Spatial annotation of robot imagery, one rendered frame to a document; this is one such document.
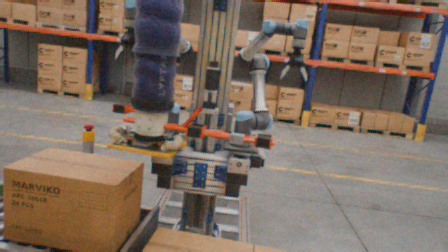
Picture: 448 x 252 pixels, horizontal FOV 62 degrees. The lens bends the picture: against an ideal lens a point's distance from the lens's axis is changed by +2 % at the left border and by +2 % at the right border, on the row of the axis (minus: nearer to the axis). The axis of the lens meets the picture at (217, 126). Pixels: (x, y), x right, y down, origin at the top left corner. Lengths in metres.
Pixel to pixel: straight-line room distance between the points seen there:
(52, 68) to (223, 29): 7.91
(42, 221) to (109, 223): 0.36
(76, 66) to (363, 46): 6.91
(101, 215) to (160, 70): 0.79
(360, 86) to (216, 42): 8.54
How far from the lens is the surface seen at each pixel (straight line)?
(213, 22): 2.55
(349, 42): 9.47
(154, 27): 1.80
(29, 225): 2.22
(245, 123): 2.40
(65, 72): 10.01
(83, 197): 2.00
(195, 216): 2.78
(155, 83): 1.83
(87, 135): 2.68
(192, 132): 1.85
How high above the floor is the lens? 1.67
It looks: 12 degrees down
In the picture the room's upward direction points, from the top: 7 degrees clockwise
